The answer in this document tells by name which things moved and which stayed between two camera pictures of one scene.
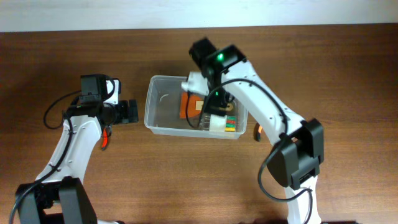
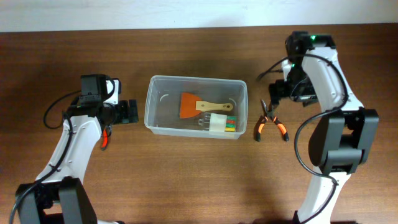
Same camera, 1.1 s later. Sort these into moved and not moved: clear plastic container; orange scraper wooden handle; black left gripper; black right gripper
Moved: black right gripper
Not moved: orange scraper wooden handle; clear plastic container; black left gripper
